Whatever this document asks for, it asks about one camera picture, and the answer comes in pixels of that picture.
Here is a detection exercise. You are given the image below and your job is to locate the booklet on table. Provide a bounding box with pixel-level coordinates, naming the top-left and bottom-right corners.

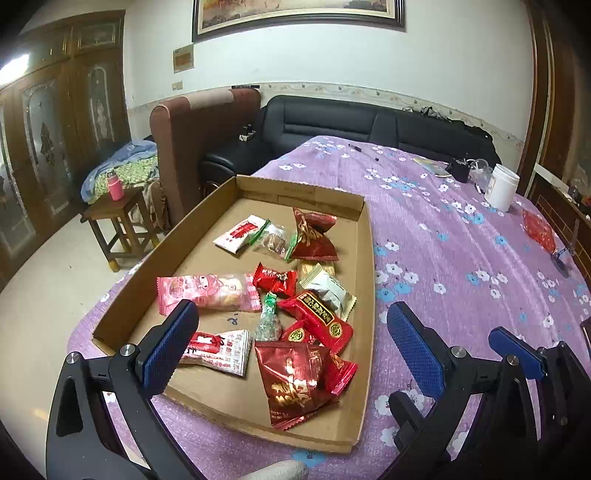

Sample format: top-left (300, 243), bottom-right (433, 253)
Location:
top-left (414, 157), bottom-right (451, 178)

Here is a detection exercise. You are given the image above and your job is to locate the white plastic jar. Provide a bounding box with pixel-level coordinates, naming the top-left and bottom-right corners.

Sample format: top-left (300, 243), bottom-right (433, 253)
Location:
top-left (485, 164), bottom-right (520, 212)

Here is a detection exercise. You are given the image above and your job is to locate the yellow wall plaque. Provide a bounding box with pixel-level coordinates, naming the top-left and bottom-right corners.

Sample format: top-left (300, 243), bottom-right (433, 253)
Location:
top-left (172, 44), bottom-right (194, 73)

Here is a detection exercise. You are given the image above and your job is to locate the wooden stool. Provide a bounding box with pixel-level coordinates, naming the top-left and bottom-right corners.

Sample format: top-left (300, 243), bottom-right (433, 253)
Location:
top-left (82, 187), bottom-right (159, 273)

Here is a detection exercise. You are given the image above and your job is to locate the pink water bottle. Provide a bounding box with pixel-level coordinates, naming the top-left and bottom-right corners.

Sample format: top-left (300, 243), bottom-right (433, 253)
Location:
top-left (106, 170), bottom-right (124, 202)

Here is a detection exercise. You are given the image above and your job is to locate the clear glass cup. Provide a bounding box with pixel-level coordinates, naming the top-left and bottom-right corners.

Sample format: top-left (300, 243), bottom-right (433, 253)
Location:
top-left (467, 159), bottom-right (493, 184)

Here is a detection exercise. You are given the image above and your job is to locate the brown armchair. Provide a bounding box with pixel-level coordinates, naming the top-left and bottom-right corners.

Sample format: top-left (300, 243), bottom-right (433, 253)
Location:
top-left (149, 88), bottom-right (260, 225)

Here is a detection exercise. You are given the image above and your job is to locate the framed painting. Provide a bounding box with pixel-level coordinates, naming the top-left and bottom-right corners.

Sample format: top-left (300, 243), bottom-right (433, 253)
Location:
top-left (191, 0), bottom-right (406, 43)

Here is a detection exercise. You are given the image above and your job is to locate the cardboard tray box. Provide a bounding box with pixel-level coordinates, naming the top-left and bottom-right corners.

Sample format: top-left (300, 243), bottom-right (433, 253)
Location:
top-left (91, 174), bottom-right (376, 455)

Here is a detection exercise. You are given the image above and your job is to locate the black leather sofa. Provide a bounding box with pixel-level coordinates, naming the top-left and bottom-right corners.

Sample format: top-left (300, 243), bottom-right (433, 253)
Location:
top-left (198, 95), bottom-right (501, 194)

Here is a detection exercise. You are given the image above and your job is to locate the pink long snack packet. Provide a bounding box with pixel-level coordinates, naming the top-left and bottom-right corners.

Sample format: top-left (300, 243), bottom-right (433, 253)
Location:
top-left (156, 274), bottom-right (262, 316)

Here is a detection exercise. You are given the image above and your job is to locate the small black object on table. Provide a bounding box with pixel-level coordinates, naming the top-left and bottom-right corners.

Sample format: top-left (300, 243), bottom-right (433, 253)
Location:
top-left (446, 159), bottom-right (470, 183)

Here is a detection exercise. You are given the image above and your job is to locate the small red packet bottom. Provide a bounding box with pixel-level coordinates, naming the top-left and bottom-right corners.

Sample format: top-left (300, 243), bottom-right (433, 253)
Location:
top-left (321, 353), bottom-right (359, 397)

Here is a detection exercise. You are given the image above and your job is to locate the white red snack packet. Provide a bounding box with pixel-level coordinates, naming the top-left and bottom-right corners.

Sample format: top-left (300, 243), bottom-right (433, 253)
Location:
top-left (179, 330), bottom-right (252, 378)

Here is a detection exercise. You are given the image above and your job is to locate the small red candy packet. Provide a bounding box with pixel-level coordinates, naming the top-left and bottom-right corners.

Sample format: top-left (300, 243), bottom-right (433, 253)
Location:
top-left (252, 263), bottom-right (297, 298)

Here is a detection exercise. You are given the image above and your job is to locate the red black flat snack packet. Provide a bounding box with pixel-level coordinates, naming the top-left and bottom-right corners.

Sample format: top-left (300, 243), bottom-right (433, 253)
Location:
top-left (277, 291), bottom-right (353, 354)

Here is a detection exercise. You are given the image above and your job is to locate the blue green blanket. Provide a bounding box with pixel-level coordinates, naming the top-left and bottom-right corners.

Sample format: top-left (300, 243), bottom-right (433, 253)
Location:
top-left (80, 140), bottom-right (159, 204)

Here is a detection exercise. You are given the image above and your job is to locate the green white snack packet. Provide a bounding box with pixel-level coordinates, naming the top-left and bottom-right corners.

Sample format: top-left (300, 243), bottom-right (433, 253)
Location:
top-left (300, 263), bottom-right (356, 321)

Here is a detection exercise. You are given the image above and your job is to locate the green candy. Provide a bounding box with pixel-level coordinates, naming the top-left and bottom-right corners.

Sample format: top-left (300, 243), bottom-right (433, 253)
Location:
top-left (253, 292), bottom-right (283, 341)

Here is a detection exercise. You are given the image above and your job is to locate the purple floral tablecloth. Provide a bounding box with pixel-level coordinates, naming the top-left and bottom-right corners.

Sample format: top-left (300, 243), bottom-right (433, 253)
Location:
top-left (68, 136), bottom-right (590, 479)

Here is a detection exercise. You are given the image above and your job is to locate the white red packet top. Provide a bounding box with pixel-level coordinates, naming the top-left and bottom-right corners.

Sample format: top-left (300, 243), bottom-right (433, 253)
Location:
top-left (213, 215), bottom-right (269, 255)

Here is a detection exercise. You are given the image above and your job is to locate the clear green nut packet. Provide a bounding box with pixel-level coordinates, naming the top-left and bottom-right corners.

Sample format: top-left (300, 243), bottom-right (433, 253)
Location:
top-left (252, 222), bottom-right (297, 261)

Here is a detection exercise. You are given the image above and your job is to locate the dark wooden cabinet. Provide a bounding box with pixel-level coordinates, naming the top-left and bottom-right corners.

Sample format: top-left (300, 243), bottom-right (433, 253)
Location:
top-left (1, 9), bottom-right (130, 285)

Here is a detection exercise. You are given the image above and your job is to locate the red gold triangular snack bag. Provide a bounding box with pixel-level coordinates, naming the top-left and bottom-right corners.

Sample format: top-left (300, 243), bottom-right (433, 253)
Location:
top-left (290, 208), bottom-right (339, 262)

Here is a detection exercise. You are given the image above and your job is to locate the red foil gift bag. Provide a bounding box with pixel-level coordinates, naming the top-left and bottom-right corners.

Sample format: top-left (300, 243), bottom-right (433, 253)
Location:
top-left (522, 209), bottom-right (556, 255)

